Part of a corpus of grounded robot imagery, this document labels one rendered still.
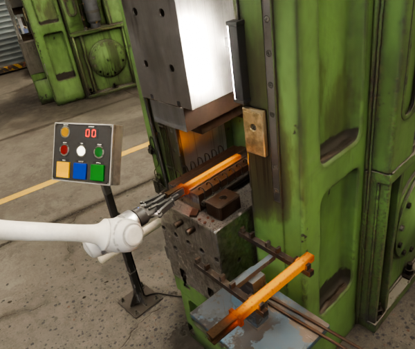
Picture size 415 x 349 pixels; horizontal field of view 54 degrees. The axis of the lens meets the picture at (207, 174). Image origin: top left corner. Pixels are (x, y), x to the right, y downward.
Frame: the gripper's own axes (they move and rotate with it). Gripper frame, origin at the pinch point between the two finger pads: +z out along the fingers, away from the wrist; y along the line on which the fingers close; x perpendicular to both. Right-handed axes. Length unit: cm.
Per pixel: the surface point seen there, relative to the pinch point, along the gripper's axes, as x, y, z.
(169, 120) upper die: 29.5, -2.3, 5.8
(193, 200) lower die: -4.9, 3.8, 5.1
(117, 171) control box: -1.1, -39.8, -3.0
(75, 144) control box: 11, -59, -10
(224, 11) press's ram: 64, 13, 27
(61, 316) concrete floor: -99, -87, -44
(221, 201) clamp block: -2.4, 17.1, 8.8
